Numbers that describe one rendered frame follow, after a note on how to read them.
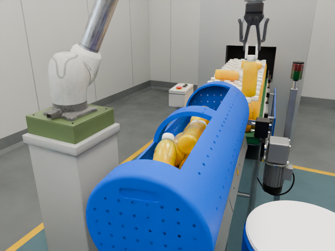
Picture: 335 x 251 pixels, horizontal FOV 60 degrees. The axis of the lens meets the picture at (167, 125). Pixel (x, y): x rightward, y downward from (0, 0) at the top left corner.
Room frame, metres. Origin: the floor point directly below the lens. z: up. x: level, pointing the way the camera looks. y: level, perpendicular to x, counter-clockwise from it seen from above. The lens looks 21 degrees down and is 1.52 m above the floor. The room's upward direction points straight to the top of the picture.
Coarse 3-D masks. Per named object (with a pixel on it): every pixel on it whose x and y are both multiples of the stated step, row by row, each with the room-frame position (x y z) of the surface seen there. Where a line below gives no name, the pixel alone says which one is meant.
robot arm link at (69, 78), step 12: (60, 60) 1.25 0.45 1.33; (72, 60) 1.26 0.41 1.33; (48, 72) 1.26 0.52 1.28; (60, 72) 1.23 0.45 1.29; (72, 72) 1.24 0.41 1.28; (84, 72) 1.30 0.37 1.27; (60, 84) 1.22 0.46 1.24; (72, 84) 1.23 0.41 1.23; (84, 84) 1.28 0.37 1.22; (60, 96) 1.22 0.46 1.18; (72, 96) 1.23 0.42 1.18; (84, 96) 1.28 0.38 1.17
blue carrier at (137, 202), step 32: (192, 96) 1.29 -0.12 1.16; (224, 96) 1.28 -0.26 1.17; (160, 128) 0.90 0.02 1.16; (224, 128) 0.81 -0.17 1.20; (192, 160) 0.57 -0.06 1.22; (224, 160) 0.67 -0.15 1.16; (96, 192) 0.51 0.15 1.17; (128, 192) 0.49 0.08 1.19; (160, 192) 0.46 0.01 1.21; (192, 192) 0.47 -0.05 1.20; (224, 192) 0.58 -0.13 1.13; (96, 224) 0.51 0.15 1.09; (128, 224) 0.49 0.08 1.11; (160, 224) 0.46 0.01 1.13; (192, 224) 0.44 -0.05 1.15
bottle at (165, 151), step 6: (168, 138) 0.81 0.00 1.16; (162, 144) 0.78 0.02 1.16; (168, 144) 0.78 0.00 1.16; (174, 144) 0.80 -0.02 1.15; (156, 150) 0.77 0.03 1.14; (162, 150) 0.76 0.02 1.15; (168, 150) 0.76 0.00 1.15; (174, 150) 0.78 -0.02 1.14; (156, 156) 0.75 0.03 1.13; (162, 156) 0.74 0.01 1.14; (168, 156) 0.75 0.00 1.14; (174, 156) 0.76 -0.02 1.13; (168, 162) 0.73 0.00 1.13; (174, 162) 0.75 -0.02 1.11
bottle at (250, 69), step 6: (246, 60) 1.35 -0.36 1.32; (252, 60) 1.33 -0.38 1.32; (246, 66) 1.33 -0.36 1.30; (252, 66) 1.32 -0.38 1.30; (246, 72) 1.32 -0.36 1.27; (252, 72) 1.31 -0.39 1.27; (246, 78) 1.32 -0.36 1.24; (252, 78) 1.31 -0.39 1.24; (246, 84) 1.32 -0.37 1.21; (252, 84) 1.31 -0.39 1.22; (246, 90) 1.32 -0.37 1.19; (252, 90) 1.32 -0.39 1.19; (246, 96) 1.32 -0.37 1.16; (252, 96) 1.32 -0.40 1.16
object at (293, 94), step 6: (294, 90) 1.68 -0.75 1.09; (294, 96) 1.68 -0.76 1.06; (294, 102) 1.68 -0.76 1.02; (288, 108) 1.69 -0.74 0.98; (294, 108) 1.68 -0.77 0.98; (288, 114) 1.69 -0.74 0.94; (288, 120) 1.68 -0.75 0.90; (288, 126) 1.68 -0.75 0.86; (288, 132) 1.68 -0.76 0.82; (276, 198) 1.68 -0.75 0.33
